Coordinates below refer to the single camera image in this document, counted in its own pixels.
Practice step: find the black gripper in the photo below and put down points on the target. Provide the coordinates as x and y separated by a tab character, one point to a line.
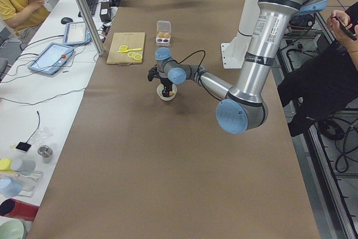
164	81

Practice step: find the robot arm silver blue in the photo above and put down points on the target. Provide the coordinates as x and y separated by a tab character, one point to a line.
241	106

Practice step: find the clear plastic egg box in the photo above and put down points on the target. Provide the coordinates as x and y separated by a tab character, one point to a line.
163	26

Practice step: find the black power adapter box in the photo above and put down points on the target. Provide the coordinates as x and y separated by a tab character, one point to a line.
105	12

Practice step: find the white bowl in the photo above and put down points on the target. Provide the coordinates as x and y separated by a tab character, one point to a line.
159	92

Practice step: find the wooden cutting board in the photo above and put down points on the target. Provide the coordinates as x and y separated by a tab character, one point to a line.
132	40

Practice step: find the lemon slice near knife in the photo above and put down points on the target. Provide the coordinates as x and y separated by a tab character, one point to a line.
123	48

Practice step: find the blue teach pendant far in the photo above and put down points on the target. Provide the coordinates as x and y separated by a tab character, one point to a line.
76	33

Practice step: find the blue teach pendant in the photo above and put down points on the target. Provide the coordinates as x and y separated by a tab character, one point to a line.
51	59
76	33

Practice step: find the blue teach pendant near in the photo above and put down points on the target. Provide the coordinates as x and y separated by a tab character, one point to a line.
51	59

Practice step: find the black computer mouse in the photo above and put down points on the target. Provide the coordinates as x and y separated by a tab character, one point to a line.
66	20

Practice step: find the steel cup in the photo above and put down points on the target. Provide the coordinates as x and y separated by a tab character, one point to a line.
46	153

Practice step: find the small black square pad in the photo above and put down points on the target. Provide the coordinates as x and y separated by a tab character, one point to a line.
23	146

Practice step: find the grey plastic cup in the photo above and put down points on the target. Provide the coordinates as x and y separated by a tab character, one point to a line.
25	167

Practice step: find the person in black shirt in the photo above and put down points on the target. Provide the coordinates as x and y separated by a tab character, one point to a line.
327	82

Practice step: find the person in yellow shirt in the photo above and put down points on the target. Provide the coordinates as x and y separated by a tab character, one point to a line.
24	17

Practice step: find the yellow plastic cup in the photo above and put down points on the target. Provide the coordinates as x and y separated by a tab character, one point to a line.
5	164

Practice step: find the black smartphone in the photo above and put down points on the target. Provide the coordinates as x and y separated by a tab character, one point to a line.
345	30

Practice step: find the red cylinder bottle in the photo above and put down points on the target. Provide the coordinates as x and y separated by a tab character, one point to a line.
13	208

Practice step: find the pale green bowl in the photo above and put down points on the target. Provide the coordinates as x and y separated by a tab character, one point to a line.
13	229

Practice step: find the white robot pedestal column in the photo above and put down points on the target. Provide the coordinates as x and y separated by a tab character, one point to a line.
233	53

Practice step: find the aluminium frame post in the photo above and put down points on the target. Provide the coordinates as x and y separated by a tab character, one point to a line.
87	17

